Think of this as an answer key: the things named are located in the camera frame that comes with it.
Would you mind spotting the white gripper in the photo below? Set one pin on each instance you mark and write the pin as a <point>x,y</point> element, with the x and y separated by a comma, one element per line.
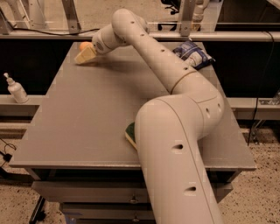
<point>99,45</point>

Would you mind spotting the grey drawer cabinet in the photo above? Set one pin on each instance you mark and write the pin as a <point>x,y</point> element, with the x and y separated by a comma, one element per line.
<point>78,155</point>

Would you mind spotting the white pump bottle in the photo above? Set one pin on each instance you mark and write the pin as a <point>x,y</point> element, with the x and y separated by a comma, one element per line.
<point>16,90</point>

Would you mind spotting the orange fruit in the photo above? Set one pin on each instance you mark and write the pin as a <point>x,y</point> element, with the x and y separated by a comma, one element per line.
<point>85,46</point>

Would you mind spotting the green yellow scrub sponge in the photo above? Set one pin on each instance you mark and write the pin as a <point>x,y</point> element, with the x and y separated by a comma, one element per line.
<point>130,134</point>

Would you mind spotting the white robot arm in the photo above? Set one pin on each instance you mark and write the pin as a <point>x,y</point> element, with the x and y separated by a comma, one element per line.
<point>168,128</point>

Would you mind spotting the metal frame bracket right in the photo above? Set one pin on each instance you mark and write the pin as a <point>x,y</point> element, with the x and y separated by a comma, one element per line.
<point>186,16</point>

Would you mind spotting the metal frame bracket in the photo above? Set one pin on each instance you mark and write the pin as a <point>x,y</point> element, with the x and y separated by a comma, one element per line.
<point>73,23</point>
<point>186,16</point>

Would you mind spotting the blue chip bag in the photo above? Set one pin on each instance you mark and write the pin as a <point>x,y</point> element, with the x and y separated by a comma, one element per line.
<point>193,55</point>

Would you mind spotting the metal frame bracket left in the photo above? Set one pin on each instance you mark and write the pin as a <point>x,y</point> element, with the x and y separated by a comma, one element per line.
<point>73,23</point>

